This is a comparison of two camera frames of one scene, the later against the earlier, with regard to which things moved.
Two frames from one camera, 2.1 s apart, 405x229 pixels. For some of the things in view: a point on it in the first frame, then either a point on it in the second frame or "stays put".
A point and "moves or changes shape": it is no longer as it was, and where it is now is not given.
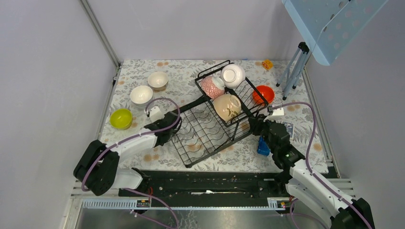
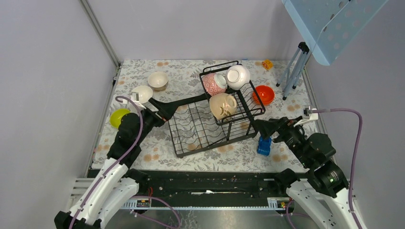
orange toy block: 267,64 stays put
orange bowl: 266,92 stays put
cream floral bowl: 157,80 stays put
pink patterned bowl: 212,87 moves or changes shape
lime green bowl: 121,119 stays put
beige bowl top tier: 228,107 moves or changes shape
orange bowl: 262,98 stays put
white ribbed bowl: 140,96 stays put
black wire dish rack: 226,113 stays put
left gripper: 157,123 → 166,110
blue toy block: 262,148 stays put
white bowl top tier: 232,76 moves or changes shape
